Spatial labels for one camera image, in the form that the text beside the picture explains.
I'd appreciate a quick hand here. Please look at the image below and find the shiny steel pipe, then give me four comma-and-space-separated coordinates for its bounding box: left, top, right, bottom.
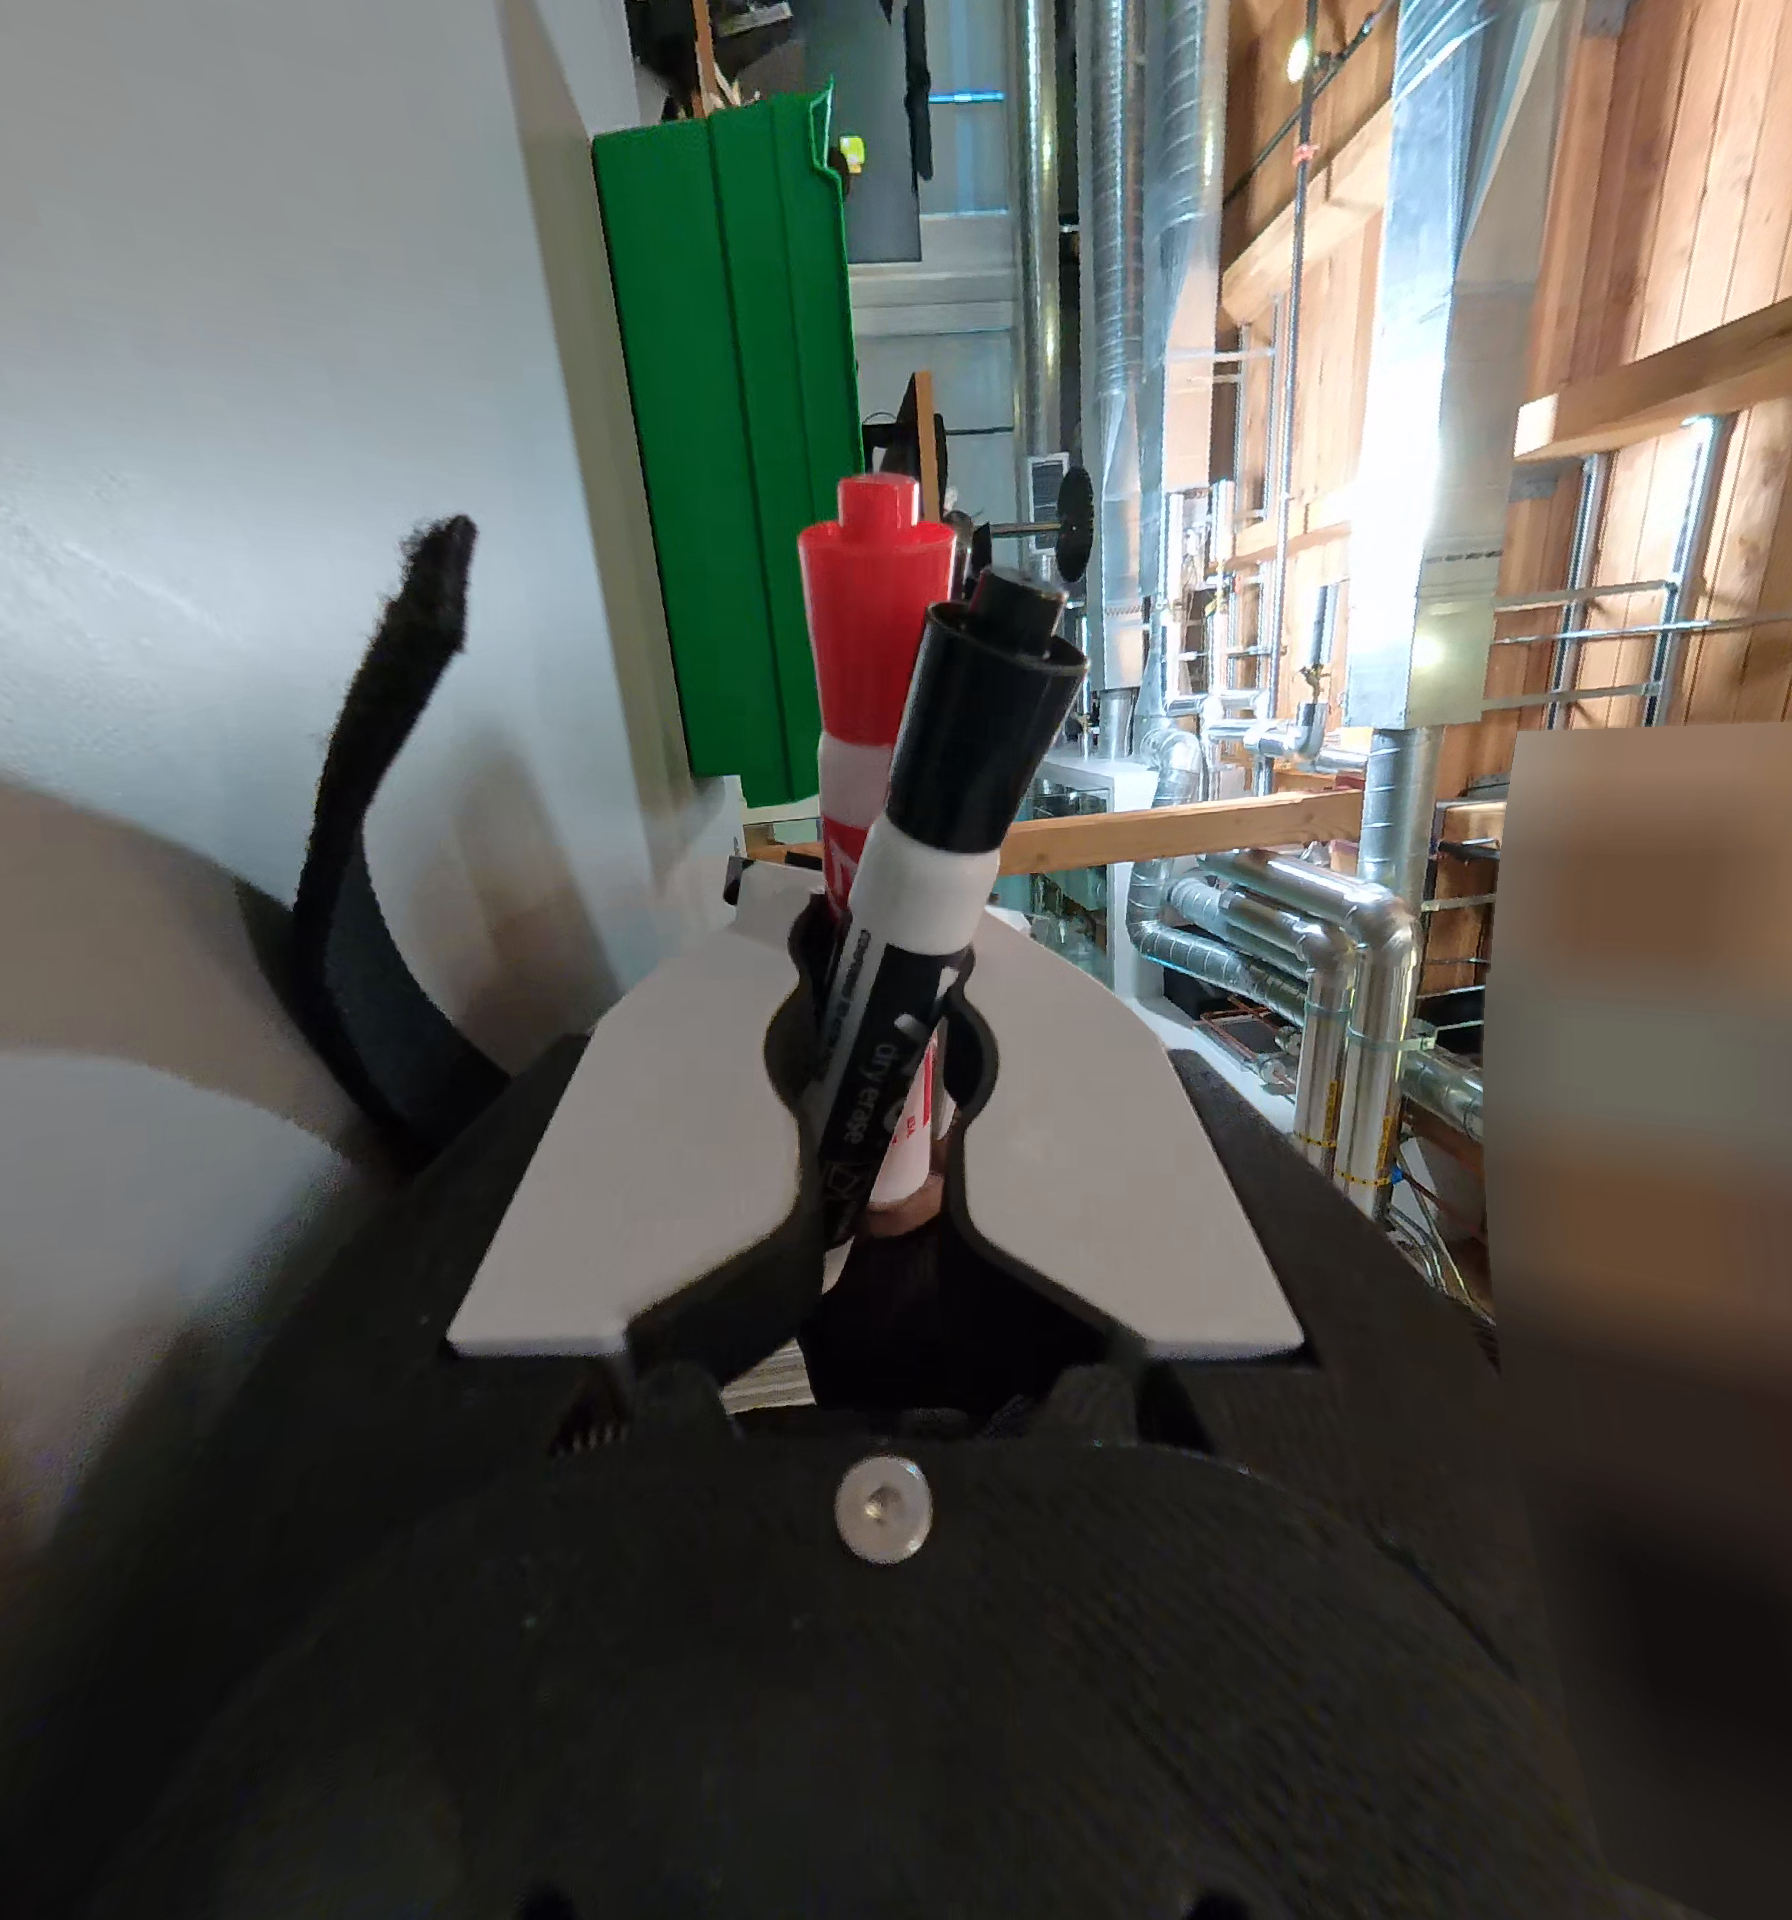
1212, 718, 1437, 1222

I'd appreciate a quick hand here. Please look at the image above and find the black round fan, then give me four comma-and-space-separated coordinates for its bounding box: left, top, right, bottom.
984, 463, 1099, 582

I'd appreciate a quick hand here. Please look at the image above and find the black hook-and-loop strap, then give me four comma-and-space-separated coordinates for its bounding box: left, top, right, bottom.
231, 514, 521, 1161

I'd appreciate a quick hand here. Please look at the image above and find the green plastic bin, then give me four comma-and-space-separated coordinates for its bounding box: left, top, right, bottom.
591, 83, 872, 807

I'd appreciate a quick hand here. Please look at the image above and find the wooden handrail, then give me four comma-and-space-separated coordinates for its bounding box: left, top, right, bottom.
775, 788, 1366, 881

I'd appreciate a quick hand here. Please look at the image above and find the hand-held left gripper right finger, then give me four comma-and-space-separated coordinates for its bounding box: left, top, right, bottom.
953, 905, 1304, 1365

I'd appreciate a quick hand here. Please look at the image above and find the vertical silver duct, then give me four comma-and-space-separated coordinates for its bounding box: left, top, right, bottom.
1015, 0, 1231, 723

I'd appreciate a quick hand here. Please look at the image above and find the red dry-erase marker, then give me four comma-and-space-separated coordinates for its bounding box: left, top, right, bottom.
796, 469, 969, 1208

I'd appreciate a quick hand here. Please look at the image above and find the silver ducts bundle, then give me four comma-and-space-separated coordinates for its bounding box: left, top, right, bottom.
1127, 856, 1357, 1037

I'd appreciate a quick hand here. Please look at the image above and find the black dry-erase marker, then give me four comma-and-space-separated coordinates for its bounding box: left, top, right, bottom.
807, 567, 1093, 1248

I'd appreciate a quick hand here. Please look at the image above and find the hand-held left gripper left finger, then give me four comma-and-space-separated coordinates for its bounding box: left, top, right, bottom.
451, 898, 826, 1365

